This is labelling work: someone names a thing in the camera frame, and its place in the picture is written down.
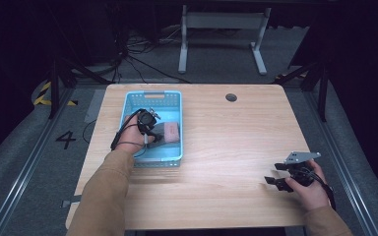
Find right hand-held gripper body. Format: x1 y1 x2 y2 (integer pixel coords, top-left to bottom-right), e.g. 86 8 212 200
283 150 322 188

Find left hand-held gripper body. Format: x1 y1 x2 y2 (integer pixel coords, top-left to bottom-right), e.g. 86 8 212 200
136 106 162 136

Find light blue plastic basket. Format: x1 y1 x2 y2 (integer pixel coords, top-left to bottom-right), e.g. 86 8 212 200
119 89 184 169

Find person's left hand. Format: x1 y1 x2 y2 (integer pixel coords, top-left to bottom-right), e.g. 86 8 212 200
114 114 156 155

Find person's right hand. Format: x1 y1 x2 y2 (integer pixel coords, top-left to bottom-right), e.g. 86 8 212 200
283 158 331 212

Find black metal stand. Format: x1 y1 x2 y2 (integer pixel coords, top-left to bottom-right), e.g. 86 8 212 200
275 60 330 123
46 57 113 120

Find yellow black hazard tape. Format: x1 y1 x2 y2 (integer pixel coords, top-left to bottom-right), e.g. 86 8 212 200
32 81 79 107

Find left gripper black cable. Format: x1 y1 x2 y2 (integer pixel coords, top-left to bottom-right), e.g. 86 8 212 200
110 108 151 159

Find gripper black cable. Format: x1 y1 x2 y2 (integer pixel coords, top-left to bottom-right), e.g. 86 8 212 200
110 108 151 159
299 165 338 211

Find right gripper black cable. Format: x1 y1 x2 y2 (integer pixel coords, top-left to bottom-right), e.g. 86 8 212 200
299 165 338 211

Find aluminium floor rail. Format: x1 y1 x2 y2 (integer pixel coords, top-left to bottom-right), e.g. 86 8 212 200
0 86 77 236
303 88 378 236

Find thin black floor cable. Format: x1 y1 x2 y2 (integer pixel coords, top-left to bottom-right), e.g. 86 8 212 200
81 119 98 145

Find bundle of black floor cables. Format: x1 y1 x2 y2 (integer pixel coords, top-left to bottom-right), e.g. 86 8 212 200
110 19 192 85

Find small metal floor bracket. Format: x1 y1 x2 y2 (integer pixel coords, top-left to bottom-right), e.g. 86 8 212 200
60 194 83 209

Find white metal desk frame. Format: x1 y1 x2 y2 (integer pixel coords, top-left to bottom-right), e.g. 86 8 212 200
177 4 273 76

